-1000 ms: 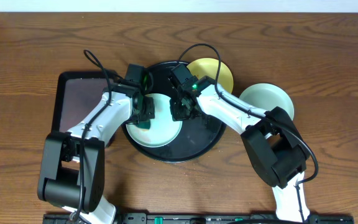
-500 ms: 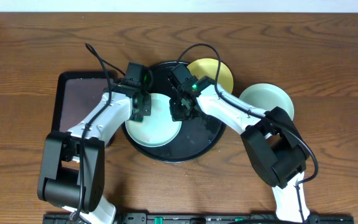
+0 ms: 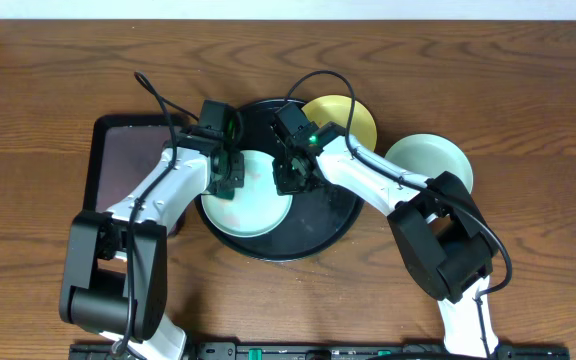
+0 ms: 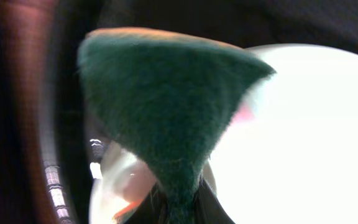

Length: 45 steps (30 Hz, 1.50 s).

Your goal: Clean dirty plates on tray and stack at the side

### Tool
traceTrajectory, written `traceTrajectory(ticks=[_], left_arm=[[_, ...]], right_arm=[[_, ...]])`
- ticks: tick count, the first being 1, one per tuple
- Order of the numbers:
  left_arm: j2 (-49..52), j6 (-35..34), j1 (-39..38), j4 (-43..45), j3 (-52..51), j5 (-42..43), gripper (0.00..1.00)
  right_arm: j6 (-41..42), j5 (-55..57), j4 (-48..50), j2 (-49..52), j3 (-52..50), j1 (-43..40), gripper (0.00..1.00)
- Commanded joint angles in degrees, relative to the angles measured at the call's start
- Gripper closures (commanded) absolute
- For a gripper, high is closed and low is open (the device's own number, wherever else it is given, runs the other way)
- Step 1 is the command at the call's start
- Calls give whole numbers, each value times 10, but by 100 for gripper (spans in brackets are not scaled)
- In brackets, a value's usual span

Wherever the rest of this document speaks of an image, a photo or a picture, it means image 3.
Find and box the light green plate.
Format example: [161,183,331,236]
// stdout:
[385,134,474,193]
[201,150,293,238]

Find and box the light green plate front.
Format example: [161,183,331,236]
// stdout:
[385,134,474,193]

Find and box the green sponge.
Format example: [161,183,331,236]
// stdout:
[214,188,235,200]

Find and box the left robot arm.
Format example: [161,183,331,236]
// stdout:
[59,100,244,359]

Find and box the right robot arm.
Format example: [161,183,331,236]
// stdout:
[272,102,507,359]

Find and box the round black tray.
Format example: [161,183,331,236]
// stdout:
[195,98,363,262]

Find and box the rectangular black tray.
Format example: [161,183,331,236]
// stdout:
[83,114,170,212]

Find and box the yellow plate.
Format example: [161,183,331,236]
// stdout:
[302,95,377,151]

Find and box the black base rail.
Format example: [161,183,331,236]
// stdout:
[70,341,572,360]

